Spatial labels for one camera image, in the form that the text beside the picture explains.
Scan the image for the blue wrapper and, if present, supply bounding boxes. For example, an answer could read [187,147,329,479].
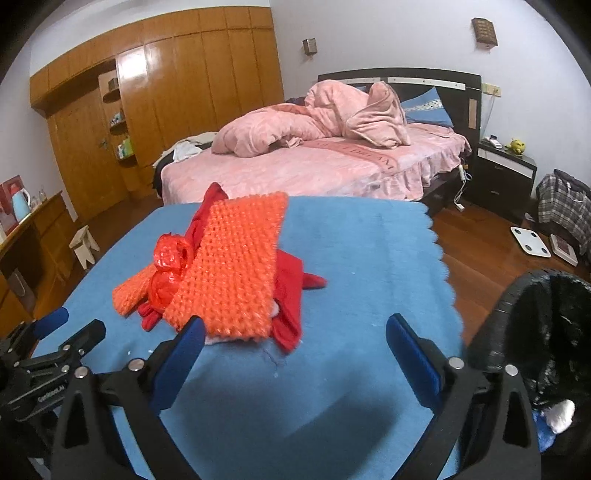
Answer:
[531,408,555,450]

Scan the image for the teal thermos jug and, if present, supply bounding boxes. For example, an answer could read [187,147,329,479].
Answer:
[11,182,32,222]

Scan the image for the plaid bag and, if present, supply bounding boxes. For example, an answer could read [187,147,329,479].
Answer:
[536,170,591,246]

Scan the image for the white bathroom scale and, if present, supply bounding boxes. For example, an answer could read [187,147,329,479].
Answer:
[510,225,553,258]

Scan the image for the pink duvet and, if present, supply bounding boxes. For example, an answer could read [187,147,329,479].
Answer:
[211,79,411,158]

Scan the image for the dark wooden headboard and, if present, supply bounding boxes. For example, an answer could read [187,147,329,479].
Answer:
[318,68,482,145]

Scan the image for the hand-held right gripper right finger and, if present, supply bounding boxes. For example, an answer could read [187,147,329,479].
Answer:
[385,314,542,480]

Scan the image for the orange knitted cloth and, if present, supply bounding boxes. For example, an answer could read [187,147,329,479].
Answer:
[113,270,160,319]
[163,191,290,343]

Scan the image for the white flat box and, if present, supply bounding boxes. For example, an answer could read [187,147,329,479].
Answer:
[549,234,579,267]

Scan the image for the red plastic bag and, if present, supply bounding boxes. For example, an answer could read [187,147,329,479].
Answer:
[148,233,197,311]

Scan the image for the blue pillow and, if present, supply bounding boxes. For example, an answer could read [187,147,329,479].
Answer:
[401,87,455,129]

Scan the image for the white crumpled tissue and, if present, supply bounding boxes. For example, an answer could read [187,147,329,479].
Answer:
[542,399,576,435]

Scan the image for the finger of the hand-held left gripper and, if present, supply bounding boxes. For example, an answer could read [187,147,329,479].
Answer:
[28,319,107,371]
[0,307,70,359]

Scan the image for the white clothes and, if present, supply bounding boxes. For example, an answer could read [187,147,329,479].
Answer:
[172,131,219,162]

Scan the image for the white power strip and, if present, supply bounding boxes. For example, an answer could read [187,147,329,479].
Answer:
[455,162,471,212]

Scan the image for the red box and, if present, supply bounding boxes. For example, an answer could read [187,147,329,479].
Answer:
[0,174,28,234]

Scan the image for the wooden dresser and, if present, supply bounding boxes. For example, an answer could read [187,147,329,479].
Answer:
[0,191,79,340]

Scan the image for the red cloth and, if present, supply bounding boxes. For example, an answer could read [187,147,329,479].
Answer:
[137,182,328,354]

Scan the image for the black trash bin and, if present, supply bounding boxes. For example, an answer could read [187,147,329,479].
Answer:
[466,270,591,480]

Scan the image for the large brown wall lamp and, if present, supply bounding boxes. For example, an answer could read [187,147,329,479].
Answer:
[471,17,498,48]

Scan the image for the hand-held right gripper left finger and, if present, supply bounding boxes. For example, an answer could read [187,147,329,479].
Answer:
[50,315,206,480]

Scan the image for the black nightstand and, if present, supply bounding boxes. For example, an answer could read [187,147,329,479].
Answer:
[464,141,539,223]

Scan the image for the blue tablecloth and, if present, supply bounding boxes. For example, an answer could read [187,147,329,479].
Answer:
[30,195,462,480]

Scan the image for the black clothing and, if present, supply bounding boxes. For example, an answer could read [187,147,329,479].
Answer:
[152,150,178,197]

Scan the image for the wooden wardrobe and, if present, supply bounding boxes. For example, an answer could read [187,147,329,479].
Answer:
[28,7,284,223]

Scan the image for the small white stool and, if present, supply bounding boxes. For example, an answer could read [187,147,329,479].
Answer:
[69,225,100,270]

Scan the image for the black plastic bin bag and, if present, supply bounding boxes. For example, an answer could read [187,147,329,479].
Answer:
[508,273,591,457]

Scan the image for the bed with pink sheet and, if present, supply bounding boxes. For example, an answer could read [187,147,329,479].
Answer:
[157,122,474,217]

